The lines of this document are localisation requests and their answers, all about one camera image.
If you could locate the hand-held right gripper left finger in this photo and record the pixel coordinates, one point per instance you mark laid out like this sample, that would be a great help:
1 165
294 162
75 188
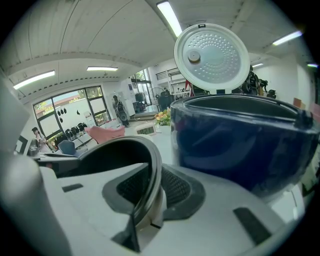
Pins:
110 197

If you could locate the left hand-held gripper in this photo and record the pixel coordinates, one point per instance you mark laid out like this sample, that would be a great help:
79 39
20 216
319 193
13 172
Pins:
21 146

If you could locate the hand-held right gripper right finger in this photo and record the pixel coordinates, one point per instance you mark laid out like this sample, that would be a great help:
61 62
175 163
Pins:
187 195

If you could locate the dark pot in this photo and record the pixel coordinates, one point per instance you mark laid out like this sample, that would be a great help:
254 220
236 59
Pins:
117 152

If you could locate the blue chair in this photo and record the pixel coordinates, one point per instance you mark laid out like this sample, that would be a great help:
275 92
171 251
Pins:
68 147

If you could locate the row of black headsets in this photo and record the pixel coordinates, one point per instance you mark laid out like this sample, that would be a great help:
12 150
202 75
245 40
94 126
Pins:
75 130

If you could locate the pink cloth covered chair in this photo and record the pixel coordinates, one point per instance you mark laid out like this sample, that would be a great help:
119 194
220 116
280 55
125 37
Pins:
105 133

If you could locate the black framed window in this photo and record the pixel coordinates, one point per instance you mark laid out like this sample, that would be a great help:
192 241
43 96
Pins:
72 107

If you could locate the dark blue rice cooker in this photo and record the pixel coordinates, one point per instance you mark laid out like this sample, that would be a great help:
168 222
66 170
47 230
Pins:
237 145

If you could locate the dark oval worn device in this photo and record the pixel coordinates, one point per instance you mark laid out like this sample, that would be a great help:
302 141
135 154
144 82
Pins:
123 113

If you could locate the potted orange flowers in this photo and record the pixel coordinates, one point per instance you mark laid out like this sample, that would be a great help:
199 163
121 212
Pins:
163 117

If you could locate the wooden platform step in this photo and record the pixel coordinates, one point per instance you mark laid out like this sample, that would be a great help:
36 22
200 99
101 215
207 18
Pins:
146 116

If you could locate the ceiling tube light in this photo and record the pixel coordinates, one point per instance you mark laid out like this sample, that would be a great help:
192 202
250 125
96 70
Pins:
287 38
33 80
258 65
170 18
312 65
102 68

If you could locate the black office chair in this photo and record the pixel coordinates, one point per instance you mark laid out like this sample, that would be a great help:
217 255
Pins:
166 101

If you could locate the black standing fan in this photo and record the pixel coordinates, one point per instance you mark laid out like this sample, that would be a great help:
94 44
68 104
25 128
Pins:
155 97

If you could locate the white shelving unit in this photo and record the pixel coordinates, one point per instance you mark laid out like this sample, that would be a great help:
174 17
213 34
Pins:
178 90

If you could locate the glass entrance door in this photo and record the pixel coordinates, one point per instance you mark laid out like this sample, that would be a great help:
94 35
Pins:
142 87

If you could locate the black balcony railing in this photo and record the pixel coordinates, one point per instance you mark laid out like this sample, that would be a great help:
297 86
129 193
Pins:
166 73

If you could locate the red brown boards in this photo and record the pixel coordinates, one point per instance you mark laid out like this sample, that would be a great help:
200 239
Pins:
299 103

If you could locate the stack of pink boxes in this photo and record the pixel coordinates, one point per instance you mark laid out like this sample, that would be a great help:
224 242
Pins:
315 112

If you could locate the blue wall poster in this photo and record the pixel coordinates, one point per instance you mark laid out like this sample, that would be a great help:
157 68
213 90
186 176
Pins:
130 87

